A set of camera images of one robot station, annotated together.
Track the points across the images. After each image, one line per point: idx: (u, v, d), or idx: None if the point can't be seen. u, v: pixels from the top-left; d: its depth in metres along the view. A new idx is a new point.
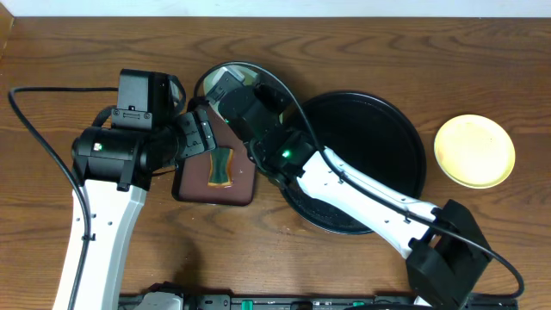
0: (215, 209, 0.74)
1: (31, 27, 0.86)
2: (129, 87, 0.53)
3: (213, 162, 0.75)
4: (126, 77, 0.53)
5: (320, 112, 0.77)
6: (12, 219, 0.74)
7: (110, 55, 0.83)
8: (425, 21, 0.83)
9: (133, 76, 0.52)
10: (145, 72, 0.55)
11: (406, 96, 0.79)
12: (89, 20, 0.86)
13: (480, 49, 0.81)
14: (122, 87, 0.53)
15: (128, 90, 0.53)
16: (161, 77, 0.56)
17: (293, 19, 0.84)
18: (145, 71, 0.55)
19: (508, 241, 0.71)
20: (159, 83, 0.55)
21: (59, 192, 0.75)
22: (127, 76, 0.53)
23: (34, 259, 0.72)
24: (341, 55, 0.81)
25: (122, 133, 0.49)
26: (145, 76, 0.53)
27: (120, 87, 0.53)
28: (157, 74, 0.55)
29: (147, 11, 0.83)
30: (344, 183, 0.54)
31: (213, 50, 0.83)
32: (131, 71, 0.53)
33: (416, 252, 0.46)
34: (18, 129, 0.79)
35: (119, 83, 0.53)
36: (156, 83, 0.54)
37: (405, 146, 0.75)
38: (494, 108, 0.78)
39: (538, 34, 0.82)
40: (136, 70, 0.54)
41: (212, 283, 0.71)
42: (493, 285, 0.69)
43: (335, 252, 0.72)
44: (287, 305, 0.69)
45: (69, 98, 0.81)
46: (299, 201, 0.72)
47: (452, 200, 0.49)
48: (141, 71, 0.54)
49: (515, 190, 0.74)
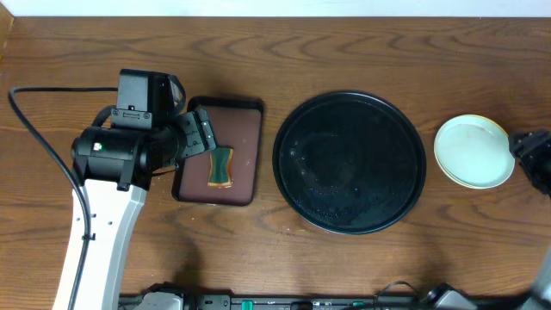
0: (215, 209, 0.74)
1: (30, 27, 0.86)
2: (128, 87, 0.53)
3: (213, 162, 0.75)
4: (126, 77, 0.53)
5: (320, 112, 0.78)
6: (12, 220, 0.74)
7: (110, 55, 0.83)
8: (425, 21, 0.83)
9: (133, 76, 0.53)
10: (145, 71, 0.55)
11: (407, 96, 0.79)
12: (89, 20, 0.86)
13: (480, 49, 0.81)
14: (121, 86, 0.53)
15: (127, 90, 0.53)
16: (161, 77, 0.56)
17: (293, 19, 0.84)
18: (145, 71, 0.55)
19: (507, 241, 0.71)
20: (158, 83, 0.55)
21: (59, 192, 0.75)
22: (127, 76, 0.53)
23: (35, 258, 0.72)
24: (341, 55, 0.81)
25: (123, 132, 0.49)
26: (145, 76, 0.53)
27: (120, 86, 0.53)
28: (157, 74, 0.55)
29: (147, 11, 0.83)
30: None
31: (213, 50, 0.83)
32: (131, 71, 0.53)
33: None
34: (18, 128, 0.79)
35: (119, 83, 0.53)
36: (156, 83, 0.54)
37: (405, 145, 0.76)
38: (494, 108, 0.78)
39: (538, 33, 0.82)
40: (136, 70, 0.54)
41: (212, 284, 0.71)
42: (492, 285, 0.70)
43: (335, 252, 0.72)
44: (287, 305, 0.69)
45: (69, 97, 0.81)
46: (299, 201, 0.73)
47: None
48: (142, 71, 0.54)
49: (515, 190, 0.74)
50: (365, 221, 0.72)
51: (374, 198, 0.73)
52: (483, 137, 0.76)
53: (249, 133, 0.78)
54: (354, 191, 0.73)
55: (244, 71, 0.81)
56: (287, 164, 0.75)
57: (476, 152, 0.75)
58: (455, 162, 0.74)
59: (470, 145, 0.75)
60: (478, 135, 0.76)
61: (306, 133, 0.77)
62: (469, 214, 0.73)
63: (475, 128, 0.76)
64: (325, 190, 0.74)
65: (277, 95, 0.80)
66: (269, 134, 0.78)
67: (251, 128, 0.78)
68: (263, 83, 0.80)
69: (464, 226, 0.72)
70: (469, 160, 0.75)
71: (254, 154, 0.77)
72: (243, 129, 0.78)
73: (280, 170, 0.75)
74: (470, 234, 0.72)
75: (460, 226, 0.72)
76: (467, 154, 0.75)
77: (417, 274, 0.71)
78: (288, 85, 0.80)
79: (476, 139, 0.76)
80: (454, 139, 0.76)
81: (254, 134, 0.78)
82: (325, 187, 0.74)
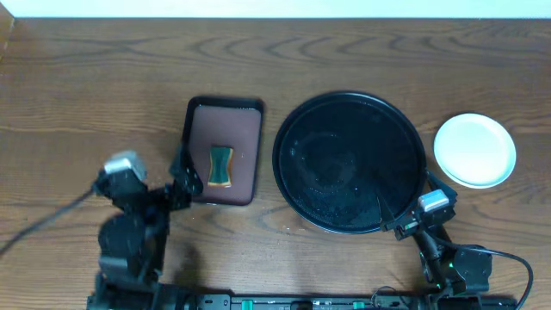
0: (215, 209, 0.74)
1: (32, 28, 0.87)
2: (110, 269, 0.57)
3: (213, 162, 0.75)
4: (112, 267, 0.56)
5: (320, 113, 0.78)
6: (12, 219, 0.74)
7: (111, 55, 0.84)
8: (424, 22, 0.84)
9: (113, 256, 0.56)
10: (118, 240, 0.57)
11: (407, 96, 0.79)
12: (90, 21, 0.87)
13: (479, 50, 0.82)
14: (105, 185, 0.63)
15: (110, 268, 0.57)
16: (130, 176, 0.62)
17: (293, 20, 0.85)
18: (115, 237, 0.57)
19: (508, 240, 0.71)
20: (135, 253, 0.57)
21: (60, 192, 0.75)
22: (108, 257, 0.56)
23: (34, 258, 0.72)
24: (341, 56, 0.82)
25: (120, 289, 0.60)
26: (125, 263, 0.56)
27: (105, 269, 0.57)
28: (121, 175, 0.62)
29: (149, 11, 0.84)
30: (480, 251, 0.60)
31: (213, 51, 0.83)
32: (108, 246, 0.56)
33: (469, 265, 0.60)
34: (19, 128, 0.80)
35: (102, 264, 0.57)
36: (136, 252, 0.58)
37: (405, 145, 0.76)
38: (493, 108, 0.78)
39: (535, 34, 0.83)
40: (109, 239, 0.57)
41: (211, 283, 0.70)
42: (492, 285, 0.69)
43: (335, 252, 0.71)
44: (287, 305, 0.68)
45: (71, 98, 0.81)
46: (299, 201, 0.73)
47: (463, 262, 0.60)
48: (115, 243, 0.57)
49: (515, 190, 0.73)
50: (365, 220, 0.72)
51: (374, 198, 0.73)
52: (486, 137, 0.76)
53: (249, 128, 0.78)
54: (354, 191, 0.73)
55: (243, 71, 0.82)
56: (287, 164, 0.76)
57: (476, 149, 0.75)
58: (452, 153, 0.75)
59: (471, 141, 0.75)
60: (482, 134, 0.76)
61: (306, 133, 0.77)
62: (471, 215, 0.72)
63: (480, 127, 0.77)
64: (325, 190, 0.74)
65: (277, 96, 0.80)
66: (269, 134, 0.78)
67: (251, 127, 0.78)
68: (263, 83, 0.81)
69: (465, 225, 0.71)
70: (467, 154, 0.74)
71: (254, 154, 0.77)
72: (244, 129, 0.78)
73: (280, 170, 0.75)
74: (471, 234, 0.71)
75: (461, 226, 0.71)
76: (465, 148, 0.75)
77: (417, 274, 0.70)
78: (288, 85, 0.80)
79: (479, 136, 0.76)
80: (456, 133, 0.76)
81: (254, 132, 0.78)
82: (325, 187, 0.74)
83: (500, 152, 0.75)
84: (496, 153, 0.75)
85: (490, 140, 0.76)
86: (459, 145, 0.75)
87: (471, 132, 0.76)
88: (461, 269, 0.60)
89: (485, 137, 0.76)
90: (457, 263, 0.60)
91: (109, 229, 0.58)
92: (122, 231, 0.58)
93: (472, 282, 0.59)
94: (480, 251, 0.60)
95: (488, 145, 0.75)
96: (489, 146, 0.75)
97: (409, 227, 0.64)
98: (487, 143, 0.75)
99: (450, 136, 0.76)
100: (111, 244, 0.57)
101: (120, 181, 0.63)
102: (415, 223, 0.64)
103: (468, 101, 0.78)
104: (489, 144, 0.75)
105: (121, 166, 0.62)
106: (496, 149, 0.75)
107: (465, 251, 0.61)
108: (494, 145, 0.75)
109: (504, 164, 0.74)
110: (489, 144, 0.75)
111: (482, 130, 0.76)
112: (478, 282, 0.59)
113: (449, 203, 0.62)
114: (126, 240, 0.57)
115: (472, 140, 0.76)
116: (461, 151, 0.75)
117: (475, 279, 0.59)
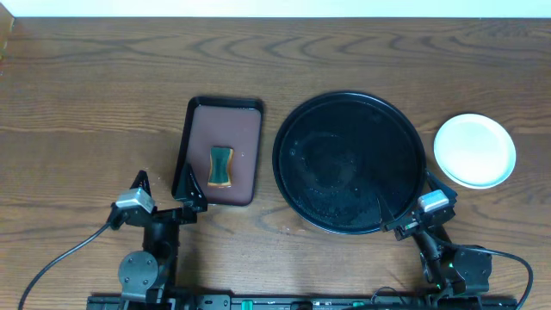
0: (215, 209, 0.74)
1: (31, 28, 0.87)
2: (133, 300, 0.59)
3: (213, 162, 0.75)
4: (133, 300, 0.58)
5: (320, 113, 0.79)
6: (12, 219, 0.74)
7: (111, 55, 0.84)
8: (424, 22, 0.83)
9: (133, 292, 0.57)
10: (135, 279, 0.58)
11: (407, 96, 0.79)
12: (90, 20, 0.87)
13: (479, 49, 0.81)
14: (118, 221, 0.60)
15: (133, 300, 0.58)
16: (139, 213, 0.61)
17: (293, 20, 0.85)
18: (133, 275, 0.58)
19: (508, 240, 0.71)
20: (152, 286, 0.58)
21: (60, 192, 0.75)
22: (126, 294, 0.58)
23: (34, 258, 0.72)
24: (341, 55, 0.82)
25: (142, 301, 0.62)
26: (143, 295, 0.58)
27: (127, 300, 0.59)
28: (133, 212, 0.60)
29: (149, 11, 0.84)
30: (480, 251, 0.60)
31: (213, 50, 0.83)
32: (126, 284, 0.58)
33: (469, 265, 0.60)
34: (19, 129, 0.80)
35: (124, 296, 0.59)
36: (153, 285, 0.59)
37: (405, 145, 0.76)
38: (494, 108, 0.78)
39: (536, 34, 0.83)
40: (127, 278, 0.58)
41: (211, 283, 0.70)
42: (492, 285, 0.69)
43: (335, 252, 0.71)
44: (287, 305, 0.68)
45: (71, 98, 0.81)
46: (299, 201, 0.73)
47: (463, 262, 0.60)
48: (133, 280, 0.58)
49: (515, 190, 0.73)
50: (365, 221, 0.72)
51: (374, 198, 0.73)
52: (486, 137, 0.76)
53: (248, 128, 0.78)
54: (354, 191, 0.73)
55: (243, 71, 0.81)
56: (287, 164, 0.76)
57: (476, 149, 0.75)
58: (452, 153, 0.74)
59: (471, 141, 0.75)
60: (482, 134, 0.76)
61: (306, 133, 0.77)
62: (471, 215, 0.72)
63: (480, 127, 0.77)
64: (325, 190, 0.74)
65: (277, 96, 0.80)
66: (269, 134, 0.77)
67: (251, 127, 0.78)
68: (263, 83, 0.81)
69: (465, 225, 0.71)
70: (467, 154, 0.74)
71: (254, 154, 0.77)
72: (244, 129, 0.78)
73: (280, 170, 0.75)
74: (471, 234, 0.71)
75: (461, 226, 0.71)
76: (465, 148, 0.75)
77: (417, 274, 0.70)
78: (289, 85, 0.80)
79: (479, 136, 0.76)
80: (456, 132, 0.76)
81: (254, 132, 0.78)
82: (325, 187, 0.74)
83: (501, 152, 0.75)
84: (496, 153, 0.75)
85: (490, 140, 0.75)
86: (459, 145, 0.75)
87: (471, 131, 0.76)
88: (461, 269, 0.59)
89: (486, 137, 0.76)
90: (457, 263, 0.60)
91: (126, 268, 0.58)
92: (139, 269, 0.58)
93: (472, 282, 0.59)
94: (480, 251, 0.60)
95: (488, 145, 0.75)
96: (489, 146, 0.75)
97: (409, 227, 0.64)
98: (488, 143, 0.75)
99: (450, 136, 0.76)
100: (129, 282, 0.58)
101: (132, 214, 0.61)
102: (415, 223, 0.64)
103: (468, 101, 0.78)
104: (489, 144, 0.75)
105: (132, 203, 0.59)
106: (496, 148, 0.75)
107: (465, 251, 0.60)
108: (495, 145, 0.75)
109: (504, 164, 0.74)
110: (489, 143, 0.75)
111: (483, 130, 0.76)
112: (478, 282, 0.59)
113: (449, 203, 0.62)
114: (141, 279, 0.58)
115: (472, 140, 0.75)
116: (461, 151, 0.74)
117: (475, 279, 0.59)
